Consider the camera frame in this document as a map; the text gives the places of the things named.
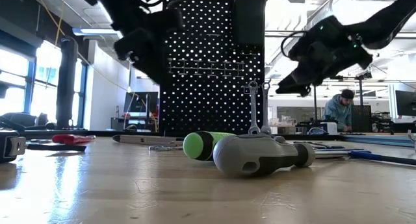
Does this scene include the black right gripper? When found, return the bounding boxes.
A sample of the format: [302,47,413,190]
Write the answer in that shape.
[275,38,374,98]

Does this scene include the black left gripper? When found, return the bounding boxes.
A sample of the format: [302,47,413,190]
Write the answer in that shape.
[112,8,187,86]

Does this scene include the large chrome combination wrench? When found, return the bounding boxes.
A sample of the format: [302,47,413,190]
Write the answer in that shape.
[247,80,261,136]
[260,81,273,136]

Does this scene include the blue T-handle hex key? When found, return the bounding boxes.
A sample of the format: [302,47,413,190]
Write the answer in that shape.
[346,148,416,167]

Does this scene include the black computer monitor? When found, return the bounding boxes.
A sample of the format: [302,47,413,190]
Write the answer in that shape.
[123,91,160,114]
[394,90,416,118]

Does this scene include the black metal pegboard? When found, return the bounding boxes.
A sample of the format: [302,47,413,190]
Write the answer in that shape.
[158,0,268,136]

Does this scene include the person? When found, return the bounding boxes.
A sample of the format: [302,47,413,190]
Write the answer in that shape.
[322,88,356,133]

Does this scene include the long ceiling light fixture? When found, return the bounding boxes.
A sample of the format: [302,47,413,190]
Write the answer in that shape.
[71,27,120,36]

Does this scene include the small chrome wrench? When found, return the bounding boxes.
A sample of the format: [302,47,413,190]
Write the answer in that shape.
[148,145,183,153]

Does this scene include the black mesh panel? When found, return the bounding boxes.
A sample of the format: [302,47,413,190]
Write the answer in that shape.
[350,104,373,133]

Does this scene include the grey black screwdriver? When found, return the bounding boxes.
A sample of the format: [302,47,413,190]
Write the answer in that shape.
[213,133,351,179]

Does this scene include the black pegboard bin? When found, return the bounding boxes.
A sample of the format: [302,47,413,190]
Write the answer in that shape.
[231,0,268,47]

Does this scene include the black vertical pole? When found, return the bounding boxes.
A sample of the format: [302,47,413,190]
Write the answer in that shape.
[55,35,79,130]

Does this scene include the green black screwdriver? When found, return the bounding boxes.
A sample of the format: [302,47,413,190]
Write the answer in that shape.
[182,131,238,162]

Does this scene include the black tape measure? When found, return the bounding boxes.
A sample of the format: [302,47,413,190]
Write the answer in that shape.
[0,129,27,164]

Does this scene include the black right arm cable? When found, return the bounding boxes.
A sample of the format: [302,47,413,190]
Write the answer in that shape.
[280,30,308,59]

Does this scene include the chrome multi-ring tool rack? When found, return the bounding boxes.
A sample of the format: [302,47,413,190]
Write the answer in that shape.
[166,57,247,79]

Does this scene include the black aluminium table frame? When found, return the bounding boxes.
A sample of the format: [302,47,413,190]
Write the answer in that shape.
[21,129,416,149]

